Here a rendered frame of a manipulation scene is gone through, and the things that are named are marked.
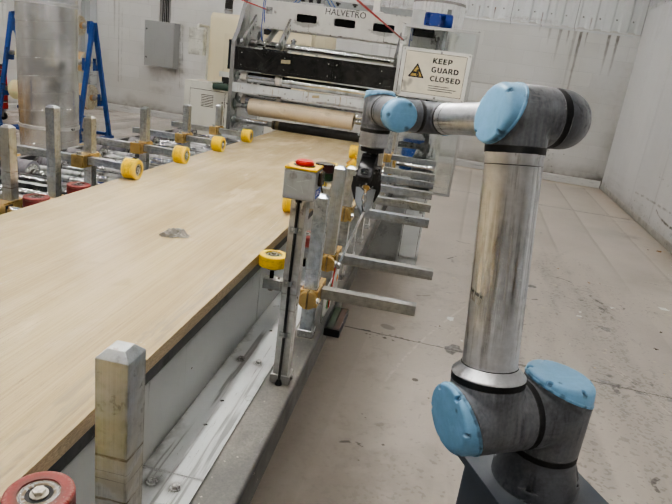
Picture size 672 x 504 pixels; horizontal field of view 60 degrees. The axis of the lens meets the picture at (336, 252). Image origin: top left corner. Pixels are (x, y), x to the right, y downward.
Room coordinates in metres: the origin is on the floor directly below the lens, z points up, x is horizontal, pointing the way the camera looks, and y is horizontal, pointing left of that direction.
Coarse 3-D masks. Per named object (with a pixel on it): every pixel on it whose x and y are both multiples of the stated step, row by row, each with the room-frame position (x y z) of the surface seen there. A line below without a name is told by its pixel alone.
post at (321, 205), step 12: (324, 204) 1.47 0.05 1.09; (312, 216) 1.48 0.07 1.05; (324, 216) 1.47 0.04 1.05; (312, 228) 1.48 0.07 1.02; (324, 228) 1.48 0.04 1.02; (312, 240) 1.48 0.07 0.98; (324, 240) 1.50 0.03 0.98; (312, 252) 1.48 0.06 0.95; (312, 264) 1.48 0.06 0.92; (312, 276) 1.48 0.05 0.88; (312, 288) 1.47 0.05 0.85; (312, 312) 1.47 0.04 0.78; (300, 324) 1.48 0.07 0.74; (312, 324) 1.48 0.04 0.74
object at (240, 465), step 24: (360, 240) 2.46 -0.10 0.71; (312, 336) 1.47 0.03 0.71; (312, 360) 1.42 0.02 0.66; (264, 384) 1.20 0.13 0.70; (288, 384) 1.22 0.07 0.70; (264, 408) 1.10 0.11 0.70; (288, 408) 1.16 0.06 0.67; (240, 432) 1.01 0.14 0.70; (264, 432) 1.02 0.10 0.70; (240, 456) 0.94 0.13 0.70; (264, 456) 0.98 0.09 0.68; (216, 480) 0.86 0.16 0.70; (240, 480) 0.87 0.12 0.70
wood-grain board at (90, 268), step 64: (128, 192) 2.03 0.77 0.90; (192, 192) 2.16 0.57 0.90; (256, 192) 2.30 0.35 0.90; (0, 256) 1.28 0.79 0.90; (64, 256) 1.34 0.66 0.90; (128, 256) 1.39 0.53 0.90; (192, 256) 1.46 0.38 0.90; (256, 256) 1.53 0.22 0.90; (0, 320) 0.97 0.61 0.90; (64, 320) 1.01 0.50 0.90; (128, 320) 1.04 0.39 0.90; (192, 320) 1.10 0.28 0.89; (0, 384) 0.77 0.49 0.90; (64, 384) 0.80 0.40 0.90; (0, 448) 0.63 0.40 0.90; (64, 448) 0.67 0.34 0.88
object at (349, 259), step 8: (304, 256) 1.77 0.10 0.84; (344, 256) 1.76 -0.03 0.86; (352, 256) 1.76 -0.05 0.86; (360, 256) 1.77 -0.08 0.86; (344, 264) 1.76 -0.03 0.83; (352, 264) 1.75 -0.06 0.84; (360, 264) 1.75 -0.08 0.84; (368, 264) 1.75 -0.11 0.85; (376, 264) 1.74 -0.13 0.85; (384, 264) 1.74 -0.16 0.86; (392, 264) 1.74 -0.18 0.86; (400, 264) 1.75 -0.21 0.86; (408, 264) 1.76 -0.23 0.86; (392, 272) 1.74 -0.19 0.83; (400, 272) 1.73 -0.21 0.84; (408, 272) 1.73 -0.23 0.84; (416, 272) 1.73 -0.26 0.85; (424, 272) 1.72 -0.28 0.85; (432, 272) 1.72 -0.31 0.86
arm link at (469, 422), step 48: (528, 96) 1.10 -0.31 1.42; (528, 144) 1.09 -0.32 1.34; (528, 192) 1.08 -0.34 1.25; (480, 240) 1.10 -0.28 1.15; (528, 240) 1.07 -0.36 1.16; (480, 288) 1.07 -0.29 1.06; (480, 336) 1.05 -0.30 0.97; (480, 384) 1.01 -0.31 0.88; (480, 432) 0.97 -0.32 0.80; (528, 432) 1.01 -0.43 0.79
